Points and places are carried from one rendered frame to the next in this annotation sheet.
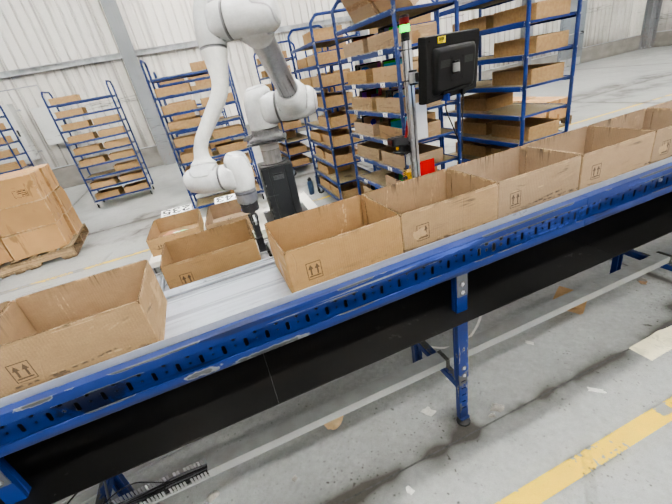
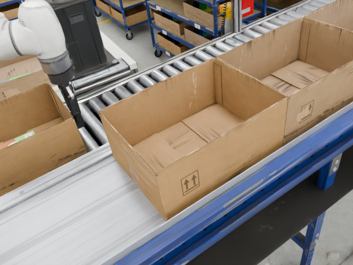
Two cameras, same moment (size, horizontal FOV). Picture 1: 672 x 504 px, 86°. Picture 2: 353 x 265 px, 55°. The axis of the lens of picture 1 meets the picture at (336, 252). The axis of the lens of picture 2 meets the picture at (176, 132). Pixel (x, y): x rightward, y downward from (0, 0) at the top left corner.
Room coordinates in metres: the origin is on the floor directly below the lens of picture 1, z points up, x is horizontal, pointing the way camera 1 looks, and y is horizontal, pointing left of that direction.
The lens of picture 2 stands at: (0.47, 0.20, 1.56)
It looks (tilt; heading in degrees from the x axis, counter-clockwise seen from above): 40 degrees down; 348
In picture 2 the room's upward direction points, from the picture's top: 9 degrees counter-clockwise
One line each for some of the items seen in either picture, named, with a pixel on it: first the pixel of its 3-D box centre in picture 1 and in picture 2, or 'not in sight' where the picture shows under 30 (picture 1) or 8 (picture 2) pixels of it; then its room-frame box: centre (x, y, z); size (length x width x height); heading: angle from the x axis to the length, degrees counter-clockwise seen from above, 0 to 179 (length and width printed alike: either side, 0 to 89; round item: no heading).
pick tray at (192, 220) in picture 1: (177, 230); not in sight; (2.09, 0.91, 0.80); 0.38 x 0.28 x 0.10; 14
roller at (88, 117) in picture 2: not in sight; (103, 134); (1.55, 0.26, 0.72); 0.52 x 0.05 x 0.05; 17
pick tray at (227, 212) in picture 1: (232, 216); (18, 69); (2.14, 0.58, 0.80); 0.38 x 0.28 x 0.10; 10
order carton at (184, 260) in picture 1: (213, 257); (14, 140); (1.52, 0.55, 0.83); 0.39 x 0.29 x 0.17; 106
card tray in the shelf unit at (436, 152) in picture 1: (411, 155); not in sight; (2.80, -0.72, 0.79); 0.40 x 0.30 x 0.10; 18
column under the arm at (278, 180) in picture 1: (280, 188); (77, 32); (2.14, 0.25, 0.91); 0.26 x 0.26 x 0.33; 13
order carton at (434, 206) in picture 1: (427, 209); (294, 74); (1.26, -0.37, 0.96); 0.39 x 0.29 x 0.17; 107
